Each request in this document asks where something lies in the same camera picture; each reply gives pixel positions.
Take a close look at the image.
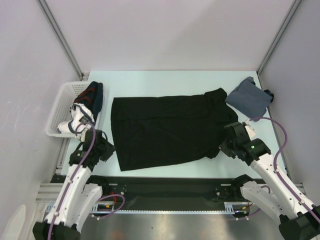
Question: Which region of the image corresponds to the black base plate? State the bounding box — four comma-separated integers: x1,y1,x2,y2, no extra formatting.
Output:
88,175,247,211

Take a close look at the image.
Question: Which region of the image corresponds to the right aluminium frame post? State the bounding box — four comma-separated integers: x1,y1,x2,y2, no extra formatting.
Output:
256,0,304,76

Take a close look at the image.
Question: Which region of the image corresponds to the aluminium frame post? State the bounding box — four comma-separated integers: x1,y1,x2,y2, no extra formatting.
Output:
256,0,304,76
36,0,84,80

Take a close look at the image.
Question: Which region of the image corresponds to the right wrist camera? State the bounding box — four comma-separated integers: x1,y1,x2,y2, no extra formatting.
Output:
242,119,256,140

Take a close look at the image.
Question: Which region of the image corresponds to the blue printed tank top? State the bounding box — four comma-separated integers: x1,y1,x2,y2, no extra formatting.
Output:
225,76,275,119

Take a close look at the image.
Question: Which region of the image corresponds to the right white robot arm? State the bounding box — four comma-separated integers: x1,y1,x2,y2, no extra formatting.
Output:
219,122,320,240

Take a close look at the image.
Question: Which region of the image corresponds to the white plastic laundry basket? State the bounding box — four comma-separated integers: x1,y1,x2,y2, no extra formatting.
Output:
45,81,91,138

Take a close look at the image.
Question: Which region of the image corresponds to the left aluminium frame post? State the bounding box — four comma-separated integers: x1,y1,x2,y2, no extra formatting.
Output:
36,0,84,80

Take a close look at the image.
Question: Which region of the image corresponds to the black tank top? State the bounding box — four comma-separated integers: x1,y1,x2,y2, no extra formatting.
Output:
110,88,239,171

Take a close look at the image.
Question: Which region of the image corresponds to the slotted cable duct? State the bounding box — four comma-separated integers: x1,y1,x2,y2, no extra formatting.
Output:
46,201,251,215

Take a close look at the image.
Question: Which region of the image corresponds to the dark navy red garment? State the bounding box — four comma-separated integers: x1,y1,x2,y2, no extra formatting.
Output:
73,81,104,121

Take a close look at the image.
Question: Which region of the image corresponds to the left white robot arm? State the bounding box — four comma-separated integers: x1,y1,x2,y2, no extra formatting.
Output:
32,130,116,240

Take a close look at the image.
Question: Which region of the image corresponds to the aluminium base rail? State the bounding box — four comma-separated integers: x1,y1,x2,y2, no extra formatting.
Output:
35,183,63,203

